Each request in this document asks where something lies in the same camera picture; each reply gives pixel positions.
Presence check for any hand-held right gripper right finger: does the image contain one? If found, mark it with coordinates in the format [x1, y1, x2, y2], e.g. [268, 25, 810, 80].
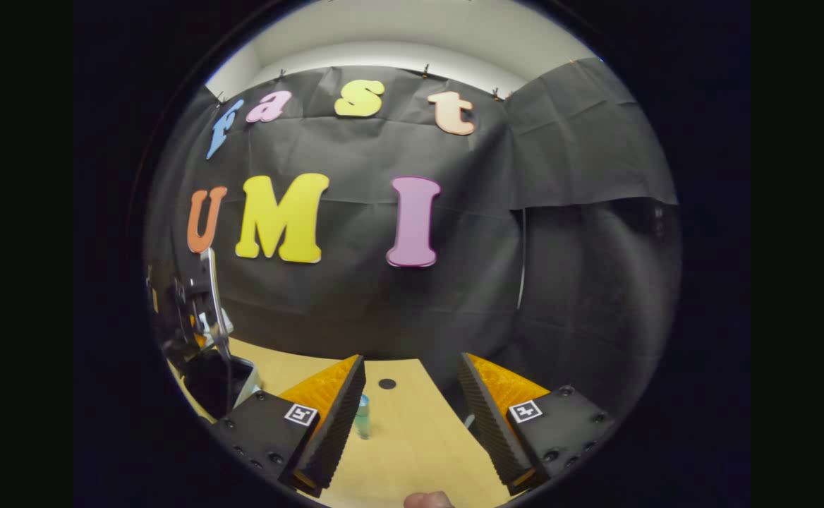
[458, 353, 617, 496]

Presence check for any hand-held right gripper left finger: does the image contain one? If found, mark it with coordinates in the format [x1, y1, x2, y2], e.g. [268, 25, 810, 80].
[211, 354, 367, 498]

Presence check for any light blue suitcase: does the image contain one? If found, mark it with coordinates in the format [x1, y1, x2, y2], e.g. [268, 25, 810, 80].
[181, 247, 261, 421]

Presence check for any black backdrop cloth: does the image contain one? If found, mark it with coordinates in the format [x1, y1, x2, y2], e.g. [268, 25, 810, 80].
[144, 58, 682, 424]

